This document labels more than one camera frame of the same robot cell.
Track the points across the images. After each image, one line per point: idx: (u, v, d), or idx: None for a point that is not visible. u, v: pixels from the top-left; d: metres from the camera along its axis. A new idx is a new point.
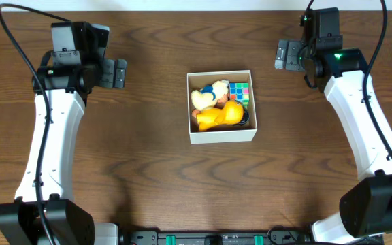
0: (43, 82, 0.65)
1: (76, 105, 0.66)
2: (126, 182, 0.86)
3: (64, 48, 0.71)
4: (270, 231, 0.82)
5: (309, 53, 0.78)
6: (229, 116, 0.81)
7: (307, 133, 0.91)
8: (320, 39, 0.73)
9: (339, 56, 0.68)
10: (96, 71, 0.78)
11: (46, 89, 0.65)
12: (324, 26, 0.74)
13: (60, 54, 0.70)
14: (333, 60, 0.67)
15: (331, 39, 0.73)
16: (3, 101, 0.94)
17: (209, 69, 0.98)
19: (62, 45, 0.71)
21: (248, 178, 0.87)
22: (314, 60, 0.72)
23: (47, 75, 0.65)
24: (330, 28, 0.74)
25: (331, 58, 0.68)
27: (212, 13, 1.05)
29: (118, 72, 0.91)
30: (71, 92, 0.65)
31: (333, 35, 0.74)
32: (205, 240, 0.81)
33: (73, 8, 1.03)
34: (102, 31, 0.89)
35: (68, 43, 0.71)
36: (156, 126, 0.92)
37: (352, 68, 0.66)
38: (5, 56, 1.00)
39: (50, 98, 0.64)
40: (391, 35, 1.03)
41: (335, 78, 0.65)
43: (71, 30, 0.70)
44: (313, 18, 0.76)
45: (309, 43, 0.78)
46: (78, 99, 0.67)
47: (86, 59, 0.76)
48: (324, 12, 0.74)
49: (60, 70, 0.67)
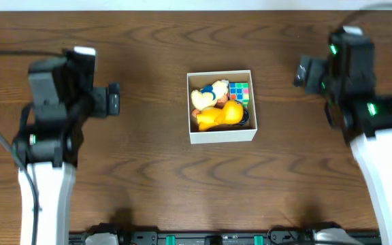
0: (24, 154, 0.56)
1: (67, 180, 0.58)
2: (126, 183, 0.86)
3: (46, 101, 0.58)
4: (270, 231, 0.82)
5: (336, 93, 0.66)
6: (229, 116, 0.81)
7: (307, 133, 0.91)
8: (350, 79, 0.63)
9: (373, 110, 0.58)
10: (83, 107, 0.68)
11: (29, 162, 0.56)
12: (356, 64, 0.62)
13: (42, 110, 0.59)
14: (367, 116, 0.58)
15: (363, 80, 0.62)
16: (2, 101, 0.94)
17: (209, 69, 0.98)
19: (45, 98, 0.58)
21: (248, 178, 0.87)
22: (344, 108, 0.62)
23: (28, 145, 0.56)
24: (363, 67, 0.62)
25: (363, 112, 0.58)
27: (212, 12, 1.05)
29: (109, 97, 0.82)
30: (58, 166, 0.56)
31: (366, 75, 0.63)
32: (205, 240, 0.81)
33: (73, 7, 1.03)
34: (87, 56, 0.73)
35: (50, 95, 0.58)
36: (155, 126, 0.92)
37: (387, 123, 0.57)
38: (5, 56, 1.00)
39: (34, 175, 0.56)
40: None
41: (367, 139, 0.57)
43: (51, 77, 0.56)
44: (343, 50, 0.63)
45: (337, 79, 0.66)
46: (67, 171, 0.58)
47: (74, 106, 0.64)
48: (355, 46, 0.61)
49: (45, 138, 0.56)
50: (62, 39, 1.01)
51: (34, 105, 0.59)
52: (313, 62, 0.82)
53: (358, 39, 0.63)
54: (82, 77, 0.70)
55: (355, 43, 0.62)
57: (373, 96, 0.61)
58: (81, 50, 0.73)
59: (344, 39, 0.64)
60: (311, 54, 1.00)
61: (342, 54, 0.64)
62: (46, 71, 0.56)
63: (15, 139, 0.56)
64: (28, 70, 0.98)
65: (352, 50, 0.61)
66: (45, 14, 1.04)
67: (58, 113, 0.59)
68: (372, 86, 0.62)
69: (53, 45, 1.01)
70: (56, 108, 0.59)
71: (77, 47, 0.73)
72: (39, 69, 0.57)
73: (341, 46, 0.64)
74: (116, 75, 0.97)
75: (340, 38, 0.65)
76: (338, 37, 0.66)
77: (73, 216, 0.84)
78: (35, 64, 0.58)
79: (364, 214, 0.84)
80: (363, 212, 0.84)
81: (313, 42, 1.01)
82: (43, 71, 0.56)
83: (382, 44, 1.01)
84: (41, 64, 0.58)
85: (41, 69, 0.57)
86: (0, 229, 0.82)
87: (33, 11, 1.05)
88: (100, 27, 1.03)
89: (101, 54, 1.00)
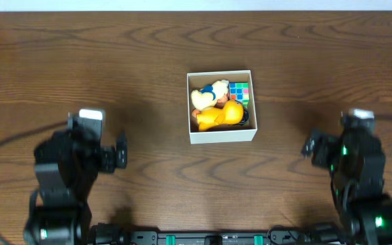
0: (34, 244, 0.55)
1: None
2: (126, 183, 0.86)
3: (53, 189, 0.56)
4: (270, 231, 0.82)
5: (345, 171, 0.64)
6: (229, 116, 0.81)
7: (307, 133, 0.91)
8: (358, 187, 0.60)
9: (380, 222, 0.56)
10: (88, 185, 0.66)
11: None
12: (367, 172, 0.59)
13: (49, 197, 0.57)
14: (373, 227, 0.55)
15: (372, 188, 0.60)
16: (2, 102, 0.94)
17: (209, 69, 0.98)
19: (51, 186, 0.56)
21: (248, 178, 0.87)
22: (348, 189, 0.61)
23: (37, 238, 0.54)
24: (375, 175, 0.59)
25: (369, 223, 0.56)
27: (212, 13, 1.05)
29: (116, 152, 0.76)
30: None
31: (375, 183, 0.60)
32: (205, 240, 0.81)
33: (73, 8, 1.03)
34: (94, 120, 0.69)
35: (57, 184, 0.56)
36: (156, 126, 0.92)
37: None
38: (6, 56, 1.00)
39: None
40: None
41: None
43: (57, 169, 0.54)
44: (356, 146, 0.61)
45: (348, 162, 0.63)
46: None
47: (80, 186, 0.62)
48: (369, 154, 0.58)
49: (52, 218, 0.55)
50: (63, 39, 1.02)
51: (41, 191, 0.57)
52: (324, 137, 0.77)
53: (370, 145, 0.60)
54: (88, 150, 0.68)
55: (371, 158, 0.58)
57: (380, 203, 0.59)
58: (88, 113, 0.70)
59: (355, 145, 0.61)
60: (311, 55, 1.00)
61: (354, 149, 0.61)
62: (53, 164, 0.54)
63: (25, 228, 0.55)
64: (29, 71, 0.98)
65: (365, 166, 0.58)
66: (45, 15, 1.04)
67: (66, 198, 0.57)
68: (380, 186, 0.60)
69: (53, 45, 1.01)
70: (62, 197, 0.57)
71: (84, 111, 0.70)
72: (46, 158, 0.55)
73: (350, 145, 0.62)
74: (116, 75, 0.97)
75: (354, 141, 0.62)
76: (353, 135, 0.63)
77: None
78: (41, 152, 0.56)
79: None
80: None
81: (313, 43, 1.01)
82: (50, 162, 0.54)
83: (383, 44, 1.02)
84: (47, 151, 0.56)
85: (47, 157, 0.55)
86: (0, 229, 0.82)
87: (33, 12, 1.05)
88: (101, 28, 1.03)
89: (102, 55, 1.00)
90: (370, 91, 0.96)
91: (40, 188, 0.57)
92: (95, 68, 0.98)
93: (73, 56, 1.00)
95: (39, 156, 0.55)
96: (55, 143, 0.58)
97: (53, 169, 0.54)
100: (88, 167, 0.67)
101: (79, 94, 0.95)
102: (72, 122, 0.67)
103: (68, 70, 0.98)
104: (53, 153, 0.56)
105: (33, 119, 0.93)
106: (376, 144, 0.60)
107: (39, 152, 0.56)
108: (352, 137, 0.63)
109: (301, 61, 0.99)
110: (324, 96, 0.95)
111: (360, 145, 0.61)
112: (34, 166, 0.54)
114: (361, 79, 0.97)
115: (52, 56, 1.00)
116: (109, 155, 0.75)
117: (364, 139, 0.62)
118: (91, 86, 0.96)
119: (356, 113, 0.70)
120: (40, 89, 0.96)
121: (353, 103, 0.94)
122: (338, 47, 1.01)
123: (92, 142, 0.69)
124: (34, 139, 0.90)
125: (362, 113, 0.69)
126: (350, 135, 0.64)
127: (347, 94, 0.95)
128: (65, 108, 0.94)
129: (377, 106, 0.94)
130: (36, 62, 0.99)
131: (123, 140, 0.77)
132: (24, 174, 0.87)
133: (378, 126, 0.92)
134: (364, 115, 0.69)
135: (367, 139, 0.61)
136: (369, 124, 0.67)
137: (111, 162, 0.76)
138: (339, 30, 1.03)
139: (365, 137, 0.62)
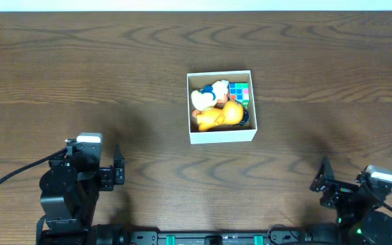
0: None
1: None
2: (126, 183, 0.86)
3: (60, 218, 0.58)
4: (270, 231, 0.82)
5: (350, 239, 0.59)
6: (229, 117, 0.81)
7: (307, 133, 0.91)
8: None
9: None
10: (92, 207, 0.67)
11: None
12: None
13: (56, 225, 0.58)
14: None
15: None
16: (2, 101, 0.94)
17: (209, 69, 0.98)
19: (58, 216, 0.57)
21: (248, 178, 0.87)
22: None
23: None
24: None
25: None
27: (212, 13, 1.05)
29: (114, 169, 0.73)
30: None
31: None
32: (205, 240, 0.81)
33: (73, 7, 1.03)
34: (93, 144, 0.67)
35: (64, 214, 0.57)
36: (155, 126, 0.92)
37: None
38: (6, 57, 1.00)
39: None
40: None
41: None
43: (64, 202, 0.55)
44: (372, 233, 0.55)
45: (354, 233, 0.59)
46: None
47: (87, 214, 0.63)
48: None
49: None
50: (63, 39, 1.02)
51: (47, 220, 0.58)
52: (338, 186, 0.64)
53: (386, 236, 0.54)
54: (90, 176, 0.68)
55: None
57: None
58: (86, 139, 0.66)
59: (371, 232, 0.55)
60: (311, 55, 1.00)
61: (368, 235, 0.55)
62: (60, 197, 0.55)
63: None
64: (28, 71, 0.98)
65: None
66: (45, 15, 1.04)
67: (71, 225, 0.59)
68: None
69: (53, 45, 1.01)
70: (68, 224, 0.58)
71: (83, 135, 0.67)
72: (52, 190, 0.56)
73: (368, 229, 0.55)
74: (116, 75, 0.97)
75: (373, 225, 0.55)
76: (372, 216, 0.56)
77: None
78: (48, 184, 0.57)
79: None
80: None
81: (313, 43, 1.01)
82: (56, 195, 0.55)
83: (383, 44, 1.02)
84: (53, 183, 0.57)
85: (53, 189, 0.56)
86: None
87: (33, 12, 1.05)
88: (101, 28, 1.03)
89: (102, 55, 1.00)
90: (370, 92, 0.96)
91: (46, 214, 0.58)
92: (95, 69, 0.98)
93: (73, 57, 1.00)
95: (46, 187, 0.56)
96: (61, 173, 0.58)
97: (60, 202, 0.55)
100: (90, 190, 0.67)
101: (79, 94, 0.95)
102: (71, 148, 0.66)
103: (68, 70, 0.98)
104: (59, 185, 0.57)
105: (33, 118, 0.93)
106: (390, 233, 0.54)
107: (45, 184, 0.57)
108: (373, 222, 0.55)
109: (301, 61, 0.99)
110: (324, 96, 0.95)
111: (376, 233, 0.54)
112: (41, 199, 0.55)
114: (361, 78, 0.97)
115: (52, 56, 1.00)
116: (107, 175, 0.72)
117: (383, 226, 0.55)
118: (90, 86, 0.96)
119: (376, 173, 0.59)
120: (39, 90, 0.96)
121: (354, 103, 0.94)
122: (338, 47, 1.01)
123: (92, 165, 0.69)
124: (33, 140, 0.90)
125: (380, 172, 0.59)
126: (368, 216, 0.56)
127: (346, 94, 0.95)
128: (65, 108, 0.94)
129: (377, 106, 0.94)
130: (36, 62, 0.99)
131: (120, 158, 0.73)
132: (23, 174, 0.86)
133: (378, 126, 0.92)
134: (384, 174, 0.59)
135: (384, 228, 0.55)
136: (388, 188, 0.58)
137: (109, 182, 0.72)
138: (339, 30, 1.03)
139: (384, 225, 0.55)
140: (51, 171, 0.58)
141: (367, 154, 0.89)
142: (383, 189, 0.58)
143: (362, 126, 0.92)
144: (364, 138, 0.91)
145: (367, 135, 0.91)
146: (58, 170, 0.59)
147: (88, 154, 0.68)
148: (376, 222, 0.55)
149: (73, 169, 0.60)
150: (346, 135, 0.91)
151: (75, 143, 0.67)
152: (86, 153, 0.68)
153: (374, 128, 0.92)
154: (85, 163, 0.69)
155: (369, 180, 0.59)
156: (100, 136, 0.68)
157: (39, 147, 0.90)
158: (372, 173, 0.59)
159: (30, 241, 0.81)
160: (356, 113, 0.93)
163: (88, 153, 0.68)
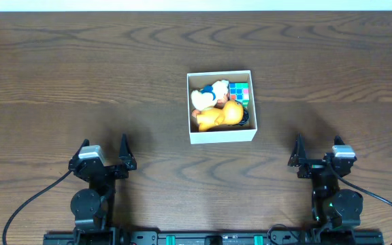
0: None
1: None
2: (126, 183, 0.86)
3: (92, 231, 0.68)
4: (270, 231, 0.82)
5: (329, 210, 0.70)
6: (229, 116, 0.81)
7: (307, 133, 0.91)
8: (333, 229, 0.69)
9: None
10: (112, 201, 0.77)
11: None
12: (341, 227, 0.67)
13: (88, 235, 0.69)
14: None
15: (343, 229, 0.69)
16: (2, 101, 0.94)
17: (209, 69, 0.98)
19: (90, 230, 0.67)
21: (248, 178, 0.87)
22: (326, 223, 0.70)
23: None
24: (348, 226, 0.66)
25: None
27: (212, 13, 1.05)
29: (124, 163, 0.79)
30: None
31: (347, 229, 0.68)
32: (205, 240, 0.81)
33: (73, 8, 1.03)
34: (94, 158, 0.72)
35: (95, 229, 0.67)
36: (155, 127, 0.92)
37: None
38: (7, 57, 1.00)
39: None
40: None
41: None
43: (93, 223, 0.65)
44: (341, 207, 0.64)
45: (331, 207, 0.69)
46: None
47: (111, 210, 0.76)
48: (348, 219, 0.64)
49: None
50: (63, 39, 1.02)
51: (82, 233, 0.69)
52: (309, 165, 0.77)
53: (352, 210, 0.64)
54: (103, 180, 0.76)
55: (346, 223, 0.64)
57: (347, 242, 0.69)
58: (86, 155, 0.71)
59: (340, 207, 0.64)
60: (310, 55, 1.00)
61: (337, 208, 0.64)
62: (90, 219, 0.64)
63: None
64: (29, 71, 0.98)
65: (342, 224, 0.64)
66: (45, 15, 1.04)
67: (102, 233, 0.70)
68: (350, 232, 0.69)
69: (53, 45, 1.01)
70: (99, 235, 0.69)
71: (82, 152, 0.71)
72: (84, 214, 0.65)
73: (337, 203, 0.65)
74: (116, 75, 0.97)
75: (342, 201, 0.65)
76: (343, 193, 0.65)
77: (71, 216, 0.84)
78: (79, 209, 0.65)
79: (364, 214, 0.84)
80: (363, 211, 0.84)
81: (314, 43, 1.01)
82: (88, 218, 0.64)
83: (384, 43, 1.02)
84: (82, 208, 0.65)
85: (83, 213, 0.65)
86: None
87: (33, 12, 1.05)
88: (101, 28, 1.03)
89: (102, 55, 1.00)
90: (370, 92, 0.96)
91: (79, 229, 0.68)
92: (96, 69, 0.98)
93: (73, 57, 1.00)
95: (77, 211, 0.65)
96: (86, 197, 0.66)
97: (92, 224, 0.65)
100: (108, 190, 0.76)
101: (79, 94, 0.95)
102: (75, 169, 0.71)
103: (68, 71, 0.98)
104: (87, 209, 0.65)
105: (34, 118, 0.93)
106: (356, 207, 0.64)
107: (75, 209, 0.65)
108: (343, 198, 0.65)
109: (301, 61, 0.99)
110: (324, 96, 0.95)
111: (343, 207, 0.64)
112: (75, 222, 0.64)
114: (361, 78, 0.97)
115: (52, 56, 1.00)
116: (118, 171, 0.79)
117: (350, 201, 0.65)
118: (90, 86, 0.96)
119: (339, 154, 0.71)
120: (40, 90, 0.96)
121: (353, 103, 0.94)
122: (338, 47, 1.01)
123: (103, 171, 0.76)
124: (34, 140, 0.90)
125: (343, 152, 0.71)
126: (339, 192, 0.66)
127: (346, 94, 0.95)
128: (65, 108, 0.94)
129: (378, 106, 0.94)
130: (36, 62, 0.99)
131: (126, 155, 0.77)
132: (24, 175, 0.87)
133: (378, 126, 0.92)
134: (346, 153, 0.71)
135: (351, 204, 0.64)
136: (351, 162, 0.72)
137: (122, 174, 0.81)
138: (339, 29, 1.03)
139: (352, 202, 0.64)
140: (78, 197, 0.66)
141: (367, 154, 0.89)
142: (346, 165, 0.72)
143: (362, 126, 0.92)
144: (364, 138, 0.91)
145: (367, 135, 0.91)
146: (84, 194, 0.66)
147: (93, 167, 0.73)
148: (345, 199, 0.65)
149: (96, 192, 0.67)
150: (346, 135, 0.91)
151: (79, 162, 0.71)
152: (90, 165, 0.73)
153: (374, 128, 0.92)
154: (96, 172, 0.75)
155: (335, 162, 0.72)
156: (96, 150, 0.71)
157: (39, 146, 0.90)
158: (336, 154, 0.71)
159: (30, 241, 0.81)
160: (356, 113, 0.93)
163: (93, 166, 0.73)
